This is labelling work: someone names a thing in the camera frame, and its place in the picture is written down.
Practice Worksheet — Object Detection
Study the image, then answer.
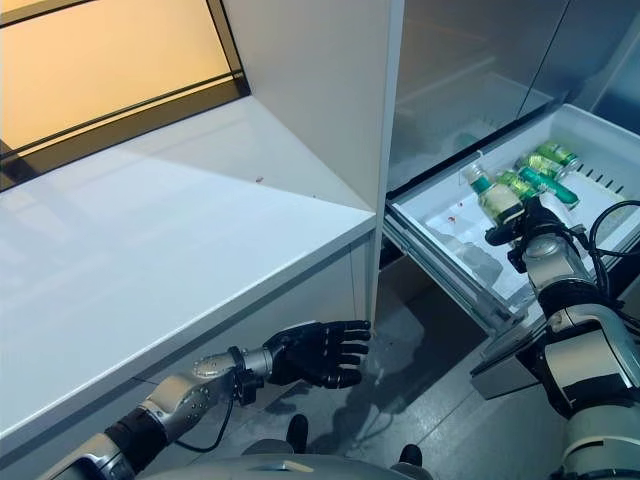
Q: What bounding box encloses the black left robot foot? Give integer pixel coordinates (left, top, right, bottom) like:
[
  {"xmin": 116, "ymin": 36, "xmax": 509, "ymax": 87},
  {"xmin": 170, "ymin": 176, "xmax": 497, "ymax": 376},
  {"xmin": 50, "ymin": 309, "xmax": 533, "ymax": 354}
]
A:
[{"xmin": 288, "ymin": 413, "xmax": 310, "ymax": 452}]

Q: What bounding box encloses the white fridge drawer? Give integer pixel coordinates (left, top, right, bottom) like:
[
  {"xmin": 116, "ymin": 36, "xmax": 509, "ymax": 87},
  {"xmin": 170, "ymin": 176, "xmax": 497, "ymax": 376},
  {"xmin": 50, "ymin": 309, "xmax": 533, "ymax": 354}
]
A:
[{"xmin": 383, "ymin": 103, "xmax": 640, "ymax": 322}]

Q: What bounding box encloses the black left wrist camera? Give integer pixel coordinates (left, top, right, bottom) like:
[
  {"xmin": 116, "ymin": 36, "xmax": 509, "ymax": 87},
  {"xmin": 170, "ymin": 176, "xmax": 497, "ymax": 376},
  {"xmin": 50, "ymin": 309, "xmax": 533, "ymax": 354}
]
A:
[{"xmin": 227, "ymin": 346, "xmax": 265, "ymax": 407}]

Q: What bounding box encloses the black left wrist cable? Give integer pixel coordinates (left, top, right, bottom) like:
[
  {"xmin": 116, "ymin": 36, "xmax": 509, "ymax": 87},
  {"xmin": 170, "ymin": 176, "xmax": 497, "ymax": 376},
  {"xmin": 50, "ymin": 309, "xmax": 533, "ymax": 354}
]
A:
[{"xmin": 174, "ymin": 388, "xmax": 237, "ymax": 452}]

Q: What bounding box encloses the stainless steel fridge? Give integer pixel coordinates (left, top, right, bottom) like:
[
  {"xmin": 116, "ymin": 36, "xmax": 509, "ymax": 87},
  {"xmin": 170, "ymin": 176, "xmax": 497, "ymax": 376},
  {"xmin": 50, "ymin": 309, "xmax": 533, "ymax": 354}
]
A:
[{"xmin": 389, "ymin": 0, "xmax": 640, "ymax": 192}]

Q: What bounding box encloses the steel lower fridge drawer front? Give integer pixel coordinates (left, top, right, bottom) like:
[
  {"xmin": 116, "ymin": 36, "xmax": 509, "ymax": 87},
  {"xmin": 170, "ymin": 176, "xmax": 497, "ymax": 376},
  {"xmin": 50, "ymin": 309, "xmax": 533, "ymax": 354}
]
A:
[{"xmin": 469, "ymin": 319, "xmax": 552, "ymax": 402}]

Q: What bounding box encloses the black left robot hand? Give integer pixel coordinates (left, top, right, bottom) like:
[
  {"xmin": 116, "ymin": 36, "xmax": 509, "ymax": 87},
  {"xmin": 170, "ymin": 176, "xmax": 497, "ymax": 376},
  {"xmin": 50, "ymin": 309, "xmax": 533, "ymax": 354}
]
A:
[{"xmin": 262, "ymin": 319, "xmax": 373, "ymax": 391}]

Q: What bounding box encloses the grey robot torso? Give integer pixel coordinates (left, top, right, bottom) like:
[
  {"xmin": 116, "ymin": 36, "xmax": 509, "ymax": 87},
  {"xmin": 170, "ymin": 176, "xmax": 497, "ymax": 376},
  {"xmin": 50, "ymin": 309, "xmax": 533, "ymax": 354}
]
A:
[{"xmin": 143, "ymin": 438, "xmax": 417, "ymax": 480}]

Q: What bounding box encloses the black framed window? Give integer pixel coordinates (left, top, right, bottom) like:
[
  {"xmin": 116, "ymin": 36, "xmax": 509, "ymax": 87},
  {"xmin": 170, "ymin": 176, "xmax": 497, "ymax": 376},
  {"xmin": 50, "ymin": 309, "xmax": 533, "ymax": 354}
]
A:
[{"xmin": 0, "ymin": 0, "xmax": 252, "ymax": 194}]

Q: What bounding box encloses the tall white cabinet panel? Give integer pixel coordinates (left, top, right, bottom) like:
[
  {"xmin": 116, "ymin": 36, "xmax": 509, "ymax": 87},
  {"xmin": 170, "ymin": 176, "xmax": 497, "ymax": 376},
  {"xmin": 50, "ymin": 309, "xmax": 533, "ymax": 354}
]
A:
[{"xmin": 219, "ymin": 0, "xmax": 407, "ymax": 331}]

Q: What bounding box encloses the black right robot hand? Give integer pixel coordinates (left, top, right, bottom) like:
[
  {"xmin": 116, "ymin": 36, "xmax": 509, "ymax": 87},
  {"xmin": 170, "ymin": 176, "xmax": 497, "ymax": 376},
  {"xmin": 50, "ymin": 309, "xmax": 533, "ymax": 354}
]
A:
[{"xmin": 484, "ymin": 195, "xmax": 576, "ymax": 254}]

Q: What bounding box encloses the white counter cabinet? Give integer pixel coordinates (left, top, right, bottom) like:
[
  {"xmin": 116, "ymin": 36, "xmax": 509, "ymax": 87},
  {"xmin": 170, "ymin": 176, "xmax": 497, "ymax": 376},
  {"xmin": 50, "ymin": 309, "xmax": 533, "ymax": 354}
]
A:
[{"xmin": 0, "ymin": 94, "xmax": 379, "ymax": 474}]

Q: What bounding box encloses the clear yellow tea drink bottle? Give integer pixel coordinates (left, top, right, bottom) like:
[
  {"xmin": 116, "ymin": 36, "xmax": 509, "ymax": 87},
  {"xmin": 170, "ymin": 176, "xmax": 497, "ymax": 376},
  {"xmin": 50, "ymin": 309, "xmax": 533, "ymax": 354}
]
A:
[{"xmin": 461, "ymin": 161, "xmax": 525, "ymax": 227}]

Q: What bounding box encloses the dark green drink can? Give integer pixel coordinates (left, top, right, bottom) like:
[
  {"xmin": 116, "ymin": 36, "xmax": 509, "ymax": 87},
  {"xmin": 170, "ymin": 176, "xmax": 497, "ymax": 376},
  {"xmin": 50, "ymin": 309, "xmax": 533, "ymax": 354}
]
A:
[{"xmin": 519, "ymin": 166, "xmax": 582, "ymax": 209}]

